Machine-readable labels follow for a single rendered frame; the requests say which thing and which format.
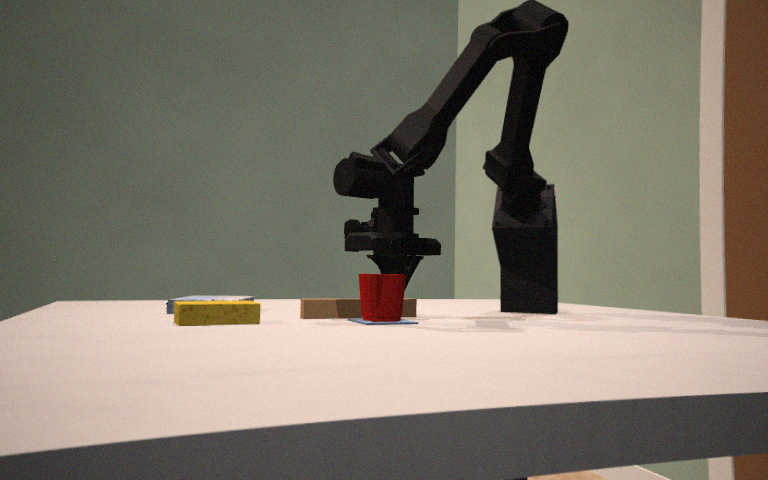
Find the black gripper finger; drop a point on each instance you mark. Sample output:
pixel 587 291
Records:
pixel 392 265
pixel 411 262

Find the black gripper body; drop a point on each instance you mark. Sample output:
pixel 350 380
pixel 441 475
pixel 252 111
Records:
pixel 396 219

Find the yellow sponge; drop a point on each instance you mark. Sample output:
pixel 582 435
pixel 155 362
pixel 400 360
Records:
pixel 197 313

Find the red cup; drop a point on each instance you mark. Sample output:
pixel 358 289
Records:
pixel 382 296

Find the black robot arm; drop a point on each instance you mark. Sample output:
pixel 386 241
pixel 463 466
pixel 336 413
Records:
pixel 419 139

